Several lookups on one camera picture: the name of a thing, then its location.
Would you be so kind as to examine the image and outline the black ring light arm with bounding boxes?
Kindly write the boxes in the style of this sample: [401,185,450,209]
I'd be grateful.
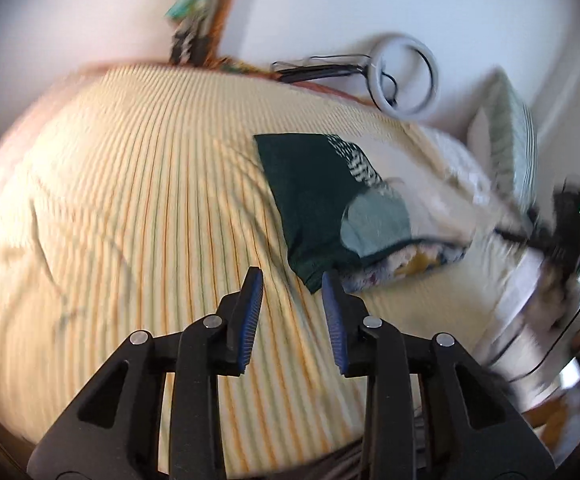
[272,57,371,83]

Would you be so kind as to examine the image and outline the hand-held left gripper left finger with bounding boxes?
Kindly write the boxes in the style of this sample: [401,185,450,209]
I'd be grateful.
[26,266,265,480]

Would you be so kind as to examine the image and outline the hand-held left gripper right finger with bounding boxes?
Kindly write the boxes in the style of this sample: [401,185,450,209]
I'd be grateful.
[321,271,555,480]

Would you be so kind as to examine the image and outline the white garment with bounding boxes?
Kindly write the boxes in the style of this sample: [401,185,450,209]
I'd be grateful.
[474,247,578,386]

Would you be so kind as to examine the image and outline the cream tree print t-shirt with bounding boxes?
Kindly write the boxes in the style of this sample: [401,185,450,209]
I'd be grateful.
[253,125,495,295]

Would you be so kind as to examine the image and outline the striped yellow bedspread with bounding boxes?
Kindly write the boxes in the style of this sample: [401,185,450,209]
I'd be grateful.
[0,65,500,480]

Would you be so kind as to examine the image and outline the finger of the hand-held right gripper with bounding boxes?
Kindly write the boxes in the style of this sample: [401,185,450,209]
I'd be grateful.
[492,227,538,255]

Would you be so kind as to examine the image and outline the black cable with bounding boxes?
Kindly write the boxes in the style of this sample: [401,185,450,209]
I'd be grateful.
[380,72,401,109]

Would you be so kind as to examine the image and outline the white ring light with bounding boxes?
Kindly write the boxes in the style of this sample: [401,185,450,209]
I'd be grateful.
[367,33,441,121]

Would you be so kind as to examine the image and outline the green striped pillow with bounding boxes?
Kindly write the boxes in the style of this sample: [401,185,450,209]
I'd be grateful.
[467,67,540,211]

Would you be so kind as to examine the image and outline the colourful hanging items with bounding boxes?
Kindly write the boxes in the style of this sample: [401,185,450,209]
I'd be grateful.
[170,0,225,63]

